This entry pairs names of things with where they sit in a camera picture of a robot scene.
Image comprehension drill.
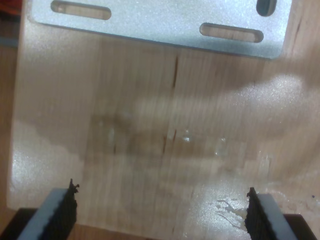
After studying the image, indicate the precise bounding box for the silver slotted metal plate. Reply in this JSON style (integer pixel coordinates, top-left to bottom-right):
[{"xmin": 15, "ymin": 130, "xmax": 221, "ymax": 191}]
[{"xmin": 27, "ymin": 0, "xmax": 292, "ymax": 61}]

